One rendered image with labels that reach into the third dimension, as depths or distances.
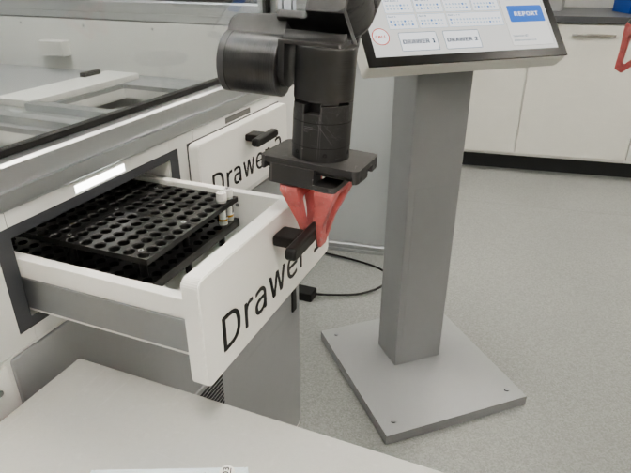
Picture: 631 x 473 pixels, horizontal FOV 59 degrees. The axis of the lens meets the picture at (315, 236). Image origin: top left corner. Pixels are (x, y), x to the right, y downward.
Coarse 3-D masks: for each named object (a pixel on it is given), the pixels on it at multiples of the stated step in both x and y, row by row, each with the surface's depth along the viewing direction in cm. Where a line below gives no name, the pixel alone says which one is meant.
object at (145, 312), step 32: (256, 192) 71; (32, 256) 56; (32, 288) 56; (64, 288) 54; (96, 288) 52; (128, 288) 51; (160, 288) 50; (96, 320) 54; (128, 320) 52; (160, 320) 50
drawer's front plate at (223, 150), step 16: (272, 112) 97; (224, 128) 86; (240, 128) 88; (256, 128) 93; (272, 128) 98; (192, 144) 79; (208, 144) 80; (224, 144) 84; (240, 144) 89; (272, 144) 99; (192, 160) 79; (208, 160) 81; (224, 160) 85; (240, 160) 90; (192, 176) 80; (208, 176) 82; (224, 176) 86; (256, 176) 96
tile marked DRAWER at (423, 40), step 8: (400, 32) 121; (408, 32) 121; (416, 32) 122; (424, 32) 122; (432, 32) 123; (400, 40) 120; (408, 40) 121; (416, 40) 121; (424, 40) 122; (432, 40) 122; (408, 48) 120; (416, 48) 121; (424, 48) 121; (432, 48) 122
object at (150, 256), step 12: (216, 204) 66; (228, 204) 67; (192, 216) 63; (204, 216) 64; (216, 216) 64; (180, 228) 61; (192, 228) 60; (156, 240) 57; (168, 240) 57; (180, 240) 58; (144, 252) 55; (156, 252) 55; (144, 264) 54
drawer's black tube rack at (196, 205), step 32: (128, 192) 69; (160, 192) 71; (192, 192) 71; (64, 224) 61; (96, 224) 61; (128, 224) 61; (160, 224) 61; (64, 256) 60; (96, 256) 60; (128, 256) 55; (160, 256) 61; (192, 256) 61
